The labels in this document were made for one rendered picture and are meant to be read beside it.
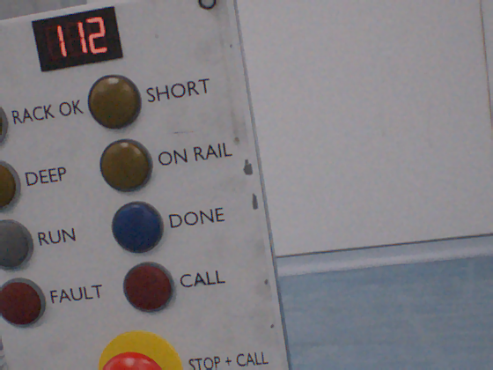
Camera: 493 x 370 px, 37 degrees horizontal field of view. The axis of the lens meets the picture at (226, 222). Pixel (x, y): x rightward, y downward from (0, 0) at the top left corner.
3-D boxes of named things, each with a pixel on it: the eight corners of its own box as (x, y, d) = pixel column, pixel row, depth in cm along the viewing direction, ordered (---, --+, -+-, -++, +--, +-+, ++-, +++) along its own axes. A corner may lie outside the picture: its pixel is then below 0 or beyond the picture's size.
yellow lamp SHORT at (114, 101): (140, 123, 41) (131, 72, 40) (92, 130, 41) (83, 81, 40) (143, 122, 41) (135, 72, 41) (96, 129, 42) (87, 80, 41)
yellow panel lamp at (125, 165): (151, 188, 41) (143, 138, 41) (104, 194, 42) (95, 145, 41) (155, 185, 42) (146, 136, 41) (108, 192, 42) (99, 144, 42)
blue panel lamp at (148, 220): (163, 249, 42) (154, 202, 41) (116, 255, 42) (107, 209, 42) (165, 246, 43) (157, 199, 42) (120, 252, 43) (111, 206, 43)
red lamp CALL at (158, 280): (173, 309, 43) (165, 263, 42) (128, 314, 43) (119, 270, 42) (176, 305, 43) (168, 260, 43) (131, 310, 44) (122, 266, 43)
